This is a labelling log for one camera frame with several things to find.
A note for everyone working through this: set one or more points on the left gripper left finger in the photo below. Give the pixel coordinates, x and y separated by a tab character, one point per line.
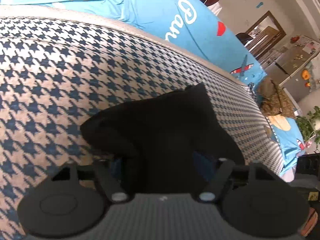
111	187

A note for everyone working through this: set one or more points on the black garment red print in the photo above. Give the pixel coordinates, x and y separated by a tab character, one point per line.
167	144

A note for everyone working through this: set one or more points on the brown fluffy blanket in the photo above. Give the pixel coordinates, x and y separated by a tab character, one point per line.
274	101

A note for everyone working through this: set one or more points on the blue cartoon pillow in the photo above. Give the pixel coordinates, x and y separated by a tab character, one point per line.
290	140

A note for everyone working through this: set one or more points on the grey refrigerator with magnets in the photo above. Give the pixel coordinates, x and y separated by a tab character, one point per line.
290	66

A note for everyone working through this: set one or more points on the houndstooth mattress cover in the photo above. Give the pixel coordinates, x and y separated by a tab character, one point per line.
59	67

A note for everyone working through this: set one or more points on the green potted plant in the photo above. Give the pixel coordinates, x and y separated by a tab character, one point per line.
309	126

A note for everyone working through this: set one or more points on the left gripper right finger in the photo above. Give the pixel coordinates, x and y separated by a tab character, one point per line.
216	173

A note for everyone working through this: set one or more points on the blue cartoon print bedsheet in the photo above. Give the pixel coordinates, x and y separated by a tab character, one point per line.
188	24

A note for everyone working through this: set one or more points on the white cloth on chair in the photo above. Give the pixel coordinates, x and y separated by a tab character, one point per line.
215	8

